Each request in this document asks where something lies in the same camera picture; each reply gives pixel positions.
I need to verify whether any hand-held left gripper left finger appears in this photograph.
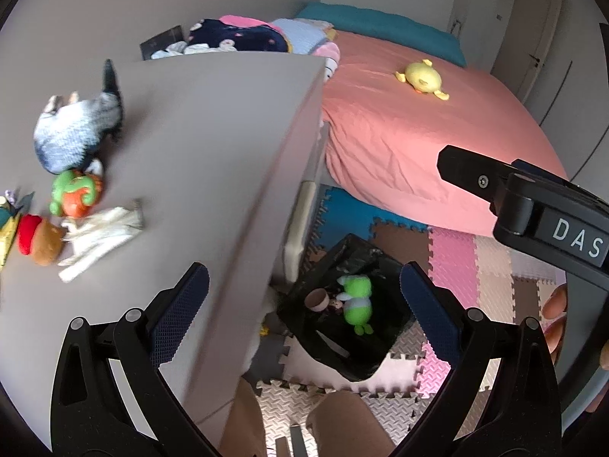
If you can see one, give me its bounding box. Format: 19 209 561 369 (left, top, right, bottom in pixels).
50 262 224 457

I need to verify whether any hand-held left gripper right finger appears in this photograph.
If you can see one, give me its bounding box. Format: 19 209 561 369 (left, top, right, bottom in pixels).
387 262 564 457

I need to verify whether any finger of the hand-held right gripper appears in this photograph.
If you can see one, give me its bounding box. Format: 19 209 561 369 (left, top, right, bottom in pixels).
511 159 572 186
438 145 512 210

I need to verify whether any white plush toy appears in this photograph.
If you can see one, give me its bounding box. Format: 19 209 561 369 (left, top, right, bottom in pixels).
57 200 144 283

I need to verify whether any black trash bin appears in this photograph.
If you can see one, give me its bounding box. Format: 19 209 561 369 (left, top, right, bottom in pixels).
276 234 417 382

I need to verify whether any red brown plush toy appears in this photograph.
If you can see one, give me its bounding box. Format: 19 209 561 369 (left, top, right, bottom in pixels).
16 214 67 266

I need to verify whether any green orange plush toy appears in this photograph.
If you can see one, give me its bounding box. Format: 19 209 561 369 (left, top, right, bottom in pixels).
50 169 104 219

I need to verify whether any grey striped plush toy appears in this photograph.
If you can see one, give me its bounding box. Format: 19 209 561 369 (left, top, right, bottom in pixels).
33 59 125 174

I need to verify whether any person's right hand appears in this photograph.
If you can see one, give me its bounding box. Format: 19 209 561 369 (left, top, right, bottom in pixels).
542 284 569 355

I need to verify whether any bed with pink sheet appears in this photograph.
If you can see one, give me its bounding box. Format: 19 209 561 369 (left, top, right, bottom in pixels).
321 31 569 239

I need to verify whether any green frog plush toy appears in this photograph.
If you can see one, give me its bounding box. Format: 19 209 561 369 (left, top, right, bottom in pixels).
335 275 374 336

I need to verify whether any yellow duck plush toy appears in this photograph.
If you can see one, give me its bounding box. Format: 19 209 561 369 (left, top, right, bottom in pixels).
394 58 450 102

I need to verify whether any person's left leg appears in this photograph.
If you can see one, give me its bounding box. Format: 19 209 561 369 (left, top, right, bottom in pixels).
219 376 268 457

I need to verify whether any person's leg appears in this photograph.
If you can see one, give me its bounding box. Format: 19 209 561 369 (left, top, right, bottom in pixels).
307 390 397 457
219 376 268 457

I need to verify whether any person's right leg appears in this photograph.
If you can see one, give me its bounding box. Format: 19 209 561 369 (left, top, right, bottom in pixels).
307 390 397 457

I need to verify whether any white wardrobe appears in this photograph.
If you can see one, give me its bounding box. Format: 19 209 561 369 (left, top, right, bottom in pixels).
447 0 609 177

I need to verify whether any teal pillow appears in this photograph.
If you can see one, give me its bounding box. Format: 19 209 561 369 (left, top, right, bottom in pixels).
295 2 467 67

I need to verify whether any pink white plush pillow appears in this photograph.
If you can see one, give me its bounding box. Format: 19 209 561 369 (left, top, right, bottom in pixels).
311 42 341 83

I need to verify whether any yellow teal toy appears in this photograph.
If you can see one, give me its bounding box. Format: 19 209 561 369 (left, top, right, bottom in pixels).
0 208 22 267

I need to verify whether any light blue knit blanket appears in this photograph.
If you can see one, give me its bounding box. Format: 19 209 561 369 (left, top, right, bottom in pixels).
271 18 336 55

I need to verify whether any white cloth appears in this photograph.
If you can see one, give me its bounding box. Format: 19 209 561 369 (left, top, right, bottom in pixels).
151 40 211 60

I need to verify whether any black box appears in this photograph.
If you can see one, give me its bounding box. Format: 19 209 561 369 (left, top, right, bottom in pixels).
139 25 184 61

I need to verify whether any pink cloth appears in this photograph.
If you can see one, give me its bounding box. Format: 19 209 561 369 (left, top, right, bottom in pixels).
219 14 273 27

